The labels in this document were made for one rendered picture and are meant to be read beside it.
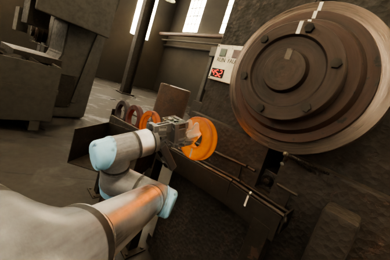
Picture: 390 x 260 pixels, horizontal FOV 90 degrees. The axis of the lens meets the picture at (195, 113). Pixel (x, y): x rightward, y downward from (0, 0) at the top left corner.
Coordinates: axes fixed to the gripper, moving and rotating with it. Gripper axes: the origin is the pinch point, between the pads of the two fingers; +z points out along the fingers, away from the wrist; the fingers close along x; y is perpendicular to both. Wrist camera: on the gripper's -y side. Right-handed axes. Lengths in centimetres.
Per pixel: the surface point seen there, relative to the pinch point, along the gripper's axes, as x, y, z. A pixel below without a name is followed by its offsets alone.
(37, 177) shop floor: 121, -72, -43
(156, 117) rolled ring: 46.1, -10.2, 11.4
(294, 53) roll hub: -22.7, 29.7, 10.3
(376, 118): -42.9, 16.4, 16.3
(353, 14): -30, 41, 23
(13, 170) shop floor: 133, -69, -55
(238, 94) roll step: -4.9, 14.3, 13.7
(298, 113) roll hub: -28.4, 14.8, 7.0
